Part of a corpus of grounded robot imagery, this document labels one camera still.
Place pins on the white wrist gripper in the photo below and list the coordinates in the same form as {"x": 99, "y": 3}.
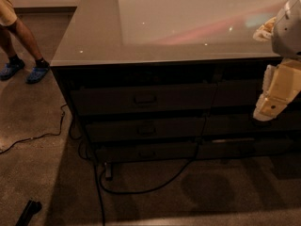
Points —
{"x": 288, "y": 32}

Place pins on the dark drawer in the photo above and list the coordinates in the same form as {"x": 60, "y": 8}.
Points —
{"x": 237, "y": 93}
{"x": 247, "y": 148}
{"x": 245, "y": 123}
{"x": 142, "y": 99}
{"x": 146, "y": 152}
{"x": 144, "y": 129}

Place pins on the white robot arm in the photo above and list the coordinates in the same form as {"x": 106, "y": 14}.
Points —
{"x": 284, "y": 32}

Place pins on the grey counter drawer cabinet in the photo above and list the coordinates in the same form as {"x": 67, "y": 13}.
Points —
{"x": 142, "y": 43}

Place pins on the left blue clog shoe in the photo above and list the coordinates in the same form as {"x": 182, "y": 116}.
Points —
{"x": 36, "y": 75}

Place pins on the blue clog shoe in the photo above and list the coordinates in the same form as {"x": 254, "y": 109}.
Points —
{"x": 36, "y": 75}
{"x": 10, "y": 69}

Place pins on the black object on floor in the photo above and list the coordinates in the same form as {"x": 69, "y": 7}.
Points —
{"x": 29, "y": 211}

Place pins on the person in khaki shorts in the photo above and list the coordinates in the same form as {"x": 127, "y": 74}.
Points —
{"x": 11, "y": 24}

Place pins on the right blue clog shoe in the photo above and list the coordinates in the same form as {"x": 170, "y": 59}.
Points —
{"x": 10, "y": 69}

